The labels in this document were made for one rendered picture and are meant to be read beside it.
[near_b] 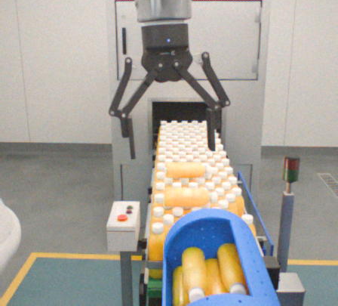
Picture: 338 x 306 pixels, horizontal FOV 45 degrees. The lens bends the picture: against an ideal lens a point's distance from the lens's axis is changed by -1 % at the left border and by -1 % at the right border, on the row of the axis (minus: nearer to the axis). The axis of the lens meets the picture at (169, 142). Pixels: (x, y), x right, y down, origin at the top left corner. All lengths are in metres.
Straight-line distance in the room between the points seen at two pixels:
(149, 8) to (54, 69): 4.97
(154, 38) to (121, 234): 0.92
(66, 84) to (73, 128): 0.61
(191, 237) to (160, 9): 0.81
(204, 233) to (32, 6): 4.68
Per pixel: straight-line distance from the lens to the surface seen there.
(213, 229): 1.27
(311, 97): 5.57
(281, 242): 1.82
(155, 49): 0.66
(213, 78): 0.68
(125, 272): 1.62
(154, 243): 1.44
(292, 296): 1.60
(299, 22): 5.43
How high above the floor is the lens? 1.78
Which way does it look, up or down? 17 degrees down
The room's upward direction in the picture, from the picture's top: straight up
